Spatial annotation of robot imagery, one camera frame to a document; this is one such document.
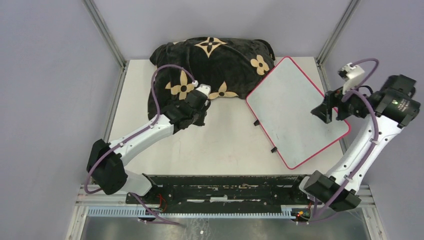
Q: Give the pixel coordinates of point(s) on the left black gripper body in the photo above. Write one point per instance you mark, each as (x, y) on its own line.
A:
(198, 117)

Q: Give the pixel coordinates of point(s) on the left aluminium frame post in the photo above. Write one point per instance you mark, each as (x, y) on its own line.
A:
(104, 31)

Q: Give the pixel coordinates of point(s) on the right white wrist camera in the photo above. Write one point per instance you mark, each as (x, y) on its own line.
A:
(352, 75)

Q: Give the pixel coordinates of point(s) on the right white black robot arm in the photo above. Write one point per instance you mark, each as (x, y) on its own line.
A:
(386, 113)

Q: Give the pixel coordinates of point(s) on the pink framed whiteboard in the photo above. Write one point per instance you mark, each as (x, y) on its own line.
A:
(282, 103)

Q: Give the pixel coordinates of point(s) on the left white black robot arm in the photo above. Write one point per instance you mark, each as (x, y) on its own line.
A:
(107, 160)

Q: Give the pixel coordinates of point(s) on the right aluminium frame post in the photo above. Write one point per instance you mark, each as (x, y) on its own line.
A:
(337, 32)

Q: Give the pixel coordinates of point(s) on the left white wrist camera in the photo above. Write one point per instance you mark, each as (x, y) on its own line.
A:
(204, 89)

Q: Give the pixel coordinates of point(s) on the aluminium frame post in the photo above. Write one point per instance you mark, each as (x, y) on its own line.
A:
(337, 32)
(104, 31)

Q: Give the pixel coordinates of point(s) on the black floral plush blanket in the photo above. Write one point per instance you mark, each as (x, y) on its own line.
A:
(232, 67)

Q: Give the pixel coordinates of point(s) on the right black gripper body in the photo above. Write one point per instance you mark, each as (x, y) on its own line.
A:
(347, 108)

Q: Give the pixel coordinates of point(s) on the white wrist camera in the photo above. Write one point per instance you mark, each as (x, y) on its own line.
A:
(352, 75)
(204, 89)

